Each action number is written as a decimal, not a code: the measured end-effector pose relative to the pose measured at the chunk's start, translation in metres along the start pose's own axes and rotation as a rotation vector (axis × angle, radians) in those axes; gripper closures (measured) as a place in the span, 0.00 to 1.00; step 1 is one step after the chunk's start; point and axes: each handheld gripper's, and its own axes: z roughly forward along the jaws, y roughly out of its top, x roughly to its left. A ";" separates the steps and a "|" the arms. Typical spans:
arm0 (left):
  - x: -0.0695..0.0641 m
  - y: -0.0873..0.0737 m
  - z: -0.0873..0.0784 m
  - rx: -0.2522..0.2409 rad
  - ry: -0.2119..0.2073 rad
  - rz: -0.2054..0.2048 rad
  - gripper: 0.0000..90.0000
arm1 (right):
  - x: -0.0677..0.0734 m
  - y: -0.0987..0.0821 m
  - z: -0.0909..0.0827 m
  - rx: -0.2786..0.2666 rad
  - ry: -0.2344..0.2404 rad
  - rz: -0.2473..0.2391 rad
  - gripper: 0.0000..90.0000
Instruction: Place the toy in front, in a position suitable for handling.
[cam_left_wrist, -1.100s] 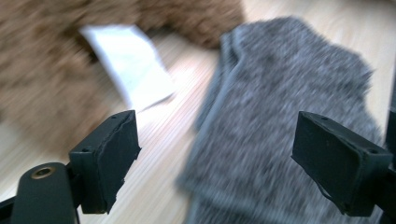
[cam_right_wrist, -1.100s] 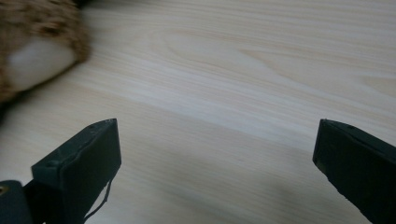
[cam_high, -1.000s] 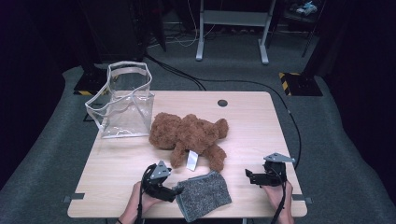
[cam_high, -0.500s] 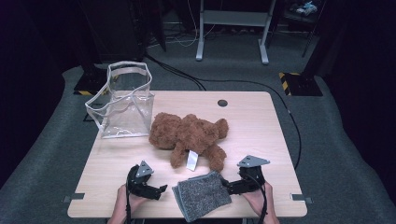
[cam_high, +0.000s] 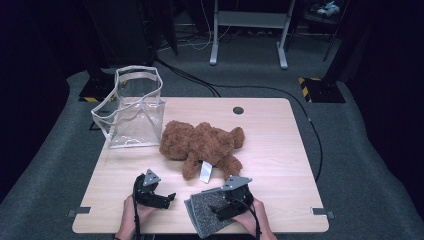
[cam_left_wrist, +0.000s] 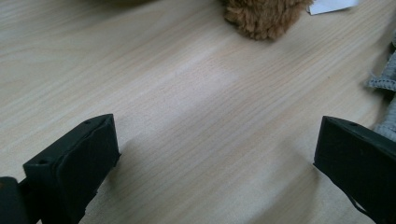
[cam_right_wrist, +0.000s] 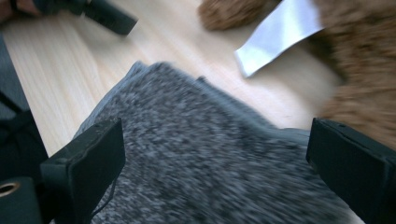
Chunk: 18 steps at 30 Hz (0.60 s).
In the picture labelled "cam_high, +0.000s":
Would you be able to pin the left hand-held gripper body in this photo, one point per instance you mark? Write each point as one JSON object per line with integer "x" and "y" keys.
{"x": 145, "y": 191}

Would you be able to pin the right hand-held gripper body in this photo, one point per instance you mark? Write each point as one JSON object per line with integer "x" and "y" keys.
{"x": 240, "y": 196}

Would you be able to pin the grey fluffy towel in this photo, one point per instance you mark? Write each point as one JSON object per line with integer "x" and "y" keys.
{"x": 203, "y": 213}

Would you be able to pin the clear plastic bag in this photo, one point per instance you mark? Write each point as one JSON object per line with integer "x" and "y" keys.
{"x": 140, "y": 130}

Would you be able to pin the brown teddy bear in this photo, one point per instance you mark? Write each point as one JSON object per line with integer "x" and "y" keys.
{"x": 200, "y": 143}

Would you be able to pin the person's right hand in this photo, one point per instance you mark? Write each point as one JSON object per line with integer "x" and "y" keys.
{"x": 251, "y": 221}

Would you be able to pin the person's left hand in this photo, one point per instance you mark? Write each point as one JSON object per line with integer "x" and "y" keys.
{"x": 133, "y": 218}

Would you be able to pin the black round table grommet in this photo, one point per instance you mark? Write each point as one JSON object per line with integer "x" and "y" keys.
{"x": 238, "y": 110}

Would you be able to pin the black stand base yellow stripes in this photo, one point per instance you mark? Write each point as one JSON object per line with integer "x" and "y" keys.
{"x": 96, "y": 90}
{"x": 325, "y": 91}

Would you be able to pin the dark cabinet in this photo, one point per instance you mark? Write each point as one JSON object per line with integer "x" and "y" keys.
{"x": 123, "y": 33}

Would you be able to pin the dark curtain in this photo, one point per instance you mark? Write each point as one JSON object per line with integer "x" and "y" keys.
{"x": 393, "y": 83}
{"x": 26, "y": 83}

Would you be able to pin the blue and white item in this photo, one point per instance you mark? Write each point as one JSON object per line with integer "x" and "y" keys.
{"x": 328, "y": 9}

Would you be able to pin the white metal table frame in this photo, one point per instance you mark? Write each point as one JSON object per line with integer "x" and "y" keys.
{"x": 250, "y": 19}

